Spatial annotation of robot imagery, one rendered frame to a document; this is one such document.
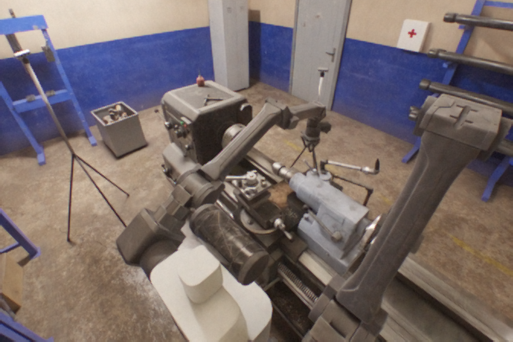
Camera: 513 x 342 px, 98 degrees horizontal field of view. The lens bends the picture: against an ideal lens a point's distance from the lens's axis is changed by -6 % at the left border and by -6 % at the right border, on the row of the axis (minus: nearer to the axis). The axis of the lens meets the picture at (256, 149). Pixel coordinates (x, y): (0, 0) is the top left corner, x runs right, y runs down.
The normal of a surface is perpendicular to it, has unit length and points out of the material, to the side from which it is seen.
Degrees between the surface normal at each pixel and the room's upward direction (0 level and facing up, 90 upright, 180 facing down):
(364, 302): 67
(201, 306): 0
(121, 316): 0
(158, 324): 0
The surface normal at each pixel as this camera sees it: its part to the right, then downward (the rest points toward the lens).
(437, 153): -0.66, 0.07
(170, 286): 0.00, -0.81
